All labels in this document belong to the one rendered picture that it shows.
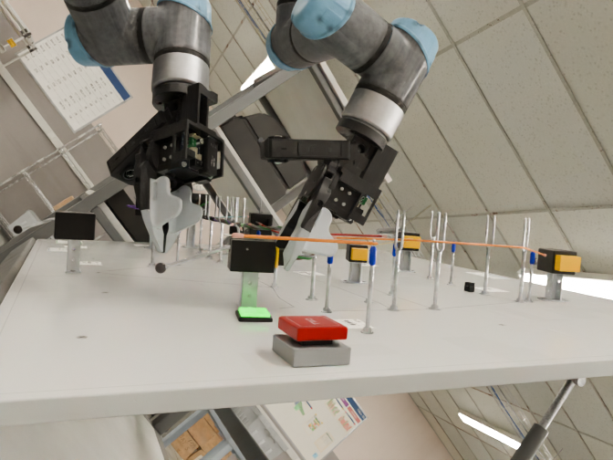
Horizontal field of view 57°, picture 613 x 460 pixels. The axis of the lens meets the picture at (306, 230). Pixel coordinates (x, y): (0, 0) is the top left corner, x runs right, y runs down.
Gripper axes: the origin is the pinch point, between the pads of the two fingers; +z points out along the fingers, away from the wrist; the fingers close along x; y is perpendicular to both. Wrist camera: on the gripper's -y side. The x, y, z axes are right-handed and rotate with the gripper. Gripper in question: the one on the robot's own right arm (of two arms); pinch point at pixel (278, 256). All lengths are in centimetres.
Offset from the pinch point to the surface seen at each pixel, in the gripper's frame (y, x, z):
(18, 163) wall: -215, 741, 68
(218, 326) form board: -4.3, -10.2, 9.8
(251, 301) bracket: -0.5, -1.0, 6.8
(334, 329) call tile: 2.6, -24.4, 3.0
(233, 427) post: 22, 57, 42
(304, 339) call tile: 0.4, -24.9, 4.9
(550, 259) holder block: 45, 12, -21
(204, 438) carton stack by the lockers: 179, 707, 287
